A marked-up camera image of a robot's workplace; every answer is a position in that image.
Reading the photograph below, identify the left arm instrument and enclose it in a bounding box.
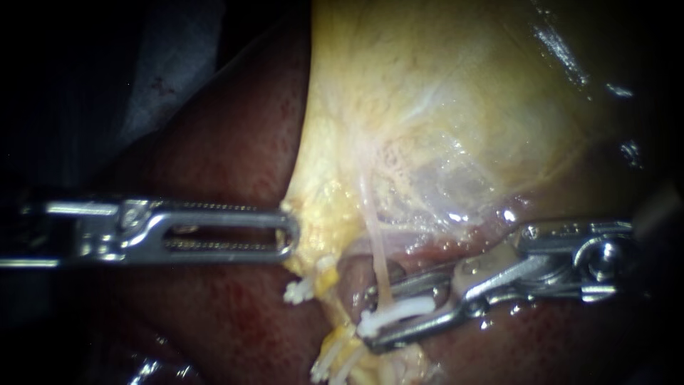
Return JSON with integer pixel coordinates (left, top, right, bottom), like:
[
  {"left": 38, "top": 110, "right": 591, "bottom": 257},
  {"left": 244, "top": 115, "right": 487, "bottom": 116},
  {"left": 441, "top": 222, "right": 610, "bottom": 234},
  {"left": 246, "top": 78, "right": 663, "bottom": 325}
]
[{"left": 0, "top": 196, "right": 162, "bottom": 270}]

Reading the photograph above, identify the left arm instrument jaw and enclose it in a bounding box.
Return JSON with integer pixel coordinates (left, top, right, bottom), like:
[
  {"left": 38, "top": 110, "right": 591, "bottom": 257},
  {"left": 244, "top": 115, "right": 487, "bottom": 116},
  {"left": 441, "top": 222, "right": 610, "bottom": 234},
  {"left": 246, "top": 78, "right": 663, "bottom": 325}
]
[
  {"left": 151, "top": 200, "right": 288, "bottom": 214},
  {"left": 121, "top": 209, "right": 302, "bottom": 266}
]

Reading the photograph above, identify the right arm instrument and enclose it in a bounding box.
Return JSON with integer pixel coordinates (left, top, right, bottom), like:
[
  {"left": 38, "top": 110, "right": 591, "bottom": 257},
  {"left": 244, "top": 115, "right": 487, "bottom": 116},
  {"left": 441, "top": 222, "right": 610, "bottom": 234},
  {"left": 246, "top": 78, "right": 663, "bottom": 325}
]
[{"left": 452, "top": 219, "right": 641, "bottom": 319}]

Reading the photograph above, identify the right arm instrument jaw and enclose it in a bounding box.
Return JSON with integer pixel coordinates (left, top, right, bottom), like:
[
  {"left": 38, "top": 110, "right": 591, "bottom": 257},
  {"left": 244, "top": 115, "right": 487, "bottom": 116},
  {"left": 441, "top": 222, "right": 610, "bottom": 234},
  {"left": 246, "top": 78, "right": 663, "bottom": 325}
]
[
  {"left": 371, "top": 306, "right": 472, "bottom": 356},
  {"left": 366, "top": 269, "right": 457, "bottom": 312}
]

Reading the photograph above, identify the gallbladder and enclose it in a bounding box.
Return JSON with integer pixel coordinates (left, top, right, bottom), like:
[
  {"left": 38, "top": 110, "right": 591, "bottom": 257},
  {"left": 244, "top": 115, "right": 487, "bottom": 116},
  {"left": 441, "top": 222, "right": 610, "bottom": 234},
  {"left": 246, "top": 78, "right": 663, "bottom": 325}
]
[{"left": 279, "top": 0, "right": 684, "bottom": 300}]

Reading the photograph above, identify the thin tube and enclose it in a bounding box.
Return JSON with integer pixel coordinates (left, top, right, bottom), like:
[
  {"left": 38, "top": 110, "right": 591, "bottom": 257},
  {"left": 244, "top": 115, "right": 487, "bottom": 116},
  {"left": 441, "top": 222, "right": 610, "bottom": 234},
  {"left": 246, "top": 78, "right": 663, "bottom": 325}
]
[
  {"left": 318, "top": 267, "right": 375, "bottom": 385},
  {"left": 358, "top": 170, "right": 398, "bottom": 312}
]

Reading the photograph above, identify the pale fatty tissue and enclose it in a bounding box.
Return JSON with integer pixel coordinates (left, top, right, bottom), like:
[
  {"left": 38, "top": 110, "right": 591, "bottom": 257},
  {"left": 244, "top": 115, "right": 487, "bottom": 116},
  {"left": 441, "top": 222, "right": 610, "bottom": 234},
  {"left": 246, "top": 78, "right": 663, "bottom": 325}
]
[
  {"left": 341, "top": 211, "right": 517, "bottom": 259},
  {"left": 368, "top": 344, "right": 445, "bottom": 385}
]

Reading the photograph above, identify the dark red liver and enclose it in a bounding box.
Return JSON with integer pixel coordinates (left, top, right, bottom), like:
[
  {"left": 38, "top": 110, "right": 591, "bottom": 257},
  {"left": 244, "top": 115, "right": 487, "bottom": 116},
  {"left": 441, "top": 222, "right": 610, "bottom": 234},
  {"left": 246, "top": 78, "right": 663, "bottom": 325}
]
[{"left": 80, "top": 21, "right": 684, "bottom": 385}]

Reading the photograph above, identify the white cloth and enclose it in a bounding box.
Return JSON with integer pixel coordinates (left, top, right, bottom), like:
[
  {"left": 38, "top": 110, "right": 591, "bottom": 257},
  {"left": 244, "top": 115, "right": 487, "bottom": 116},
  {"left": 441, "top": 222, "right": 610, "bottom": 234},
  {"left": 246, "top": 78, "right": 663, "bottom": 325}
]
[{"left": 120, "top": 0, "right": 228, "bottom": 148}]

